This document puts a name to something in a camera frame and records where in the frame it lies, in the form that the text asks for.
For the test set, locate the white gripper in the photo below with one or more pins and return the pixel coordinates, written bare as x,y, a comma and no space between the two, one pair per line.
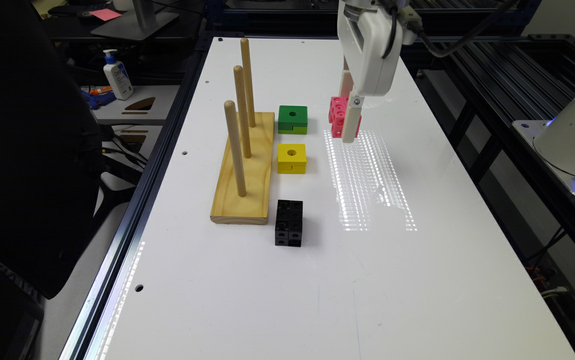
371,35

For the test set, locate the pink linking cube block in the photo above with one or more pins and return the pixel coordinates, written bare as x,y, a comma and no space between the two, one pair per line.
336,115

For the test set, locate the green block with hole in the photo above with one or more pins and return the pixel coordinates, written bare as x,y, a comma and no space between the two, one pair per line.
293,119

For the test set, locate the yellow block with hole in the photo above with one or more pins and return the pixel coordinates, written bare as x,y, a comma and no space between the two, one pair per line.
292,159

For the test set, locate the rear wooden peg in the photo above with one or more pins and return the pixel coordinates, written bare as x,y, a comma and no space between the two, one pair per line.
248,82

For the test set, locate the wooden peg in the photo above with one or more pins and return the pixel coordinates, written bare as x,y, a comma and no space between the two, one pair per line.
242,110
248,82
235,146

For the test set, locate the middle wooden peg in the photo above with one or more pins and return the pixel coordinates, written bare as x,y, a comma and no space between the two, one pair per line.
242,110

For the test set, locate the front wooden peg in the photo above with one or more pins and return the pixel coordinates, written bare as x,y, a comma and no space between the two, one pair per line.
235,146

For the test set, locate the black linking cube block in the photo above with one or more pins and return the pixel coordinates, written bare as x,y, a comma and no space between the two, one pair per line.
289,223

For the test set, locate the wooden peg base board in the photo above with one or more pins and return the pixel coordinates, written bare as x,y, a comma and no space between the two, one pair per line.
230,208

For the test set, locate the silver monitor stand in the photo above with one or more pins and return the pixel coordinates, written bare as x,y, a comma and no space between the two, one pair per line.
137,21

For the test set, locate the white lotion pump bottle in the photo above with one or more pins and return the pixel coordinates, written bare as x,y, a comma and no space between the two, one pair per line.
117,76

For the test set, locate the blue glue gun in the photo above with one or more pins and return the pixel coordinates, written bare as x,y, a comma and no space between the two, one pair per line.
99,97

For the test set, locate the pink sticky note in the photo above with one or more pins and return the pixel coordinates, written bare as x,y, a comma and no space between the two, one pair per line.
105,14

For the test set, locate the black office chair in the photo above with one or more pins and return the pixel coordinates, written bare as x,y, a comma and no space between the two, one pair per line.
52,197

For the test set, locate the black aluminium frame rack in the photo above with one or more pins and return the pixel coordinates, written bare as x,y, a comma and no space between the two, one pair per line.
479,95

